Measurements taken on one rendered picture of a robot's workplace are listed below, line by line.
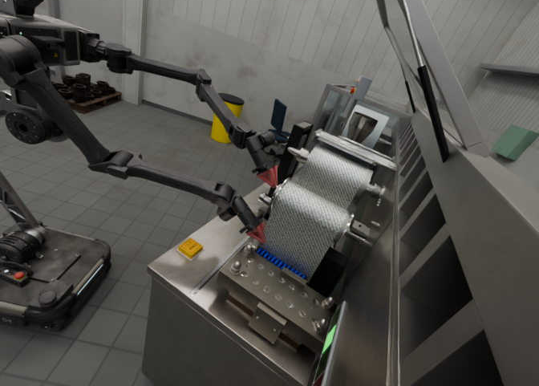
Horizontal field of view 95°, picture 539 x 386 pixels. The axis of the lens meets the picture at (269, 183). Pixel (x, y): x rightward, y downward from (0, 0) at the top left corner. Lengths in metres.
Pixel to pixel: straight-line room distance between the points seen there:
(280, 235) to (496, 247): 0.72
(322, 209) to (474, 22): 4.99
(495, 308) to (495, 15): 5.56
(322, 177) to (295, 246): 0.31
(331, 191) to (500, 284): 0.83
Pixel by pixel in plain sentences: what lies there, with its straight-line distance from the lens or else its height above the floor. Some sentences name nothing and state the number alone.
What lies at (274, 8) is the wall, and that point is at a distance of 4.78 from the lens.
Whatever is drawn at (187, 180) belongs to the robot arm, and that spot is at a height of 1.21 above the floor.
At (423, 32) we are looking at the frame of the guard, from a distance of 0.59.
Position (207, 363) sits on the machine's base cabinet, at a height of 0.63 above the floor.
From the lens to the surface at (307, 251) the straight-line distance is 0.93.
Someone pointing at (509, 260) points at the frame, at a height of 1.62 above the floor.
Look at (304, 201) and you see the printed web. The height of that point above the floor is 1.30.
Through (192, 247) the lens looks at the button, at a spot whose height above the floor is 0.92.
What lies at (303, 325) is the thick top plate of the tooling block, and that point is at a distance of 0.87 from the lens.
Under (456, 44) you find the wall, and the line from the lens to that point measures 5.50.
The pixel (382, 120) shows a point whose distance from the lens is 1.77.
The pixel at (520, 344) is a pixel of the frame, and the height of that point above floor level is 1.60.
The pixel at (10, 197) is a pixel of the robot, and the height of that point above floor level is 0.60.
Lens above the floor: 1.71
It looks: 28 degrees down
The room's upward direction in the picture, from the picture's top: 20 degrees clockwise
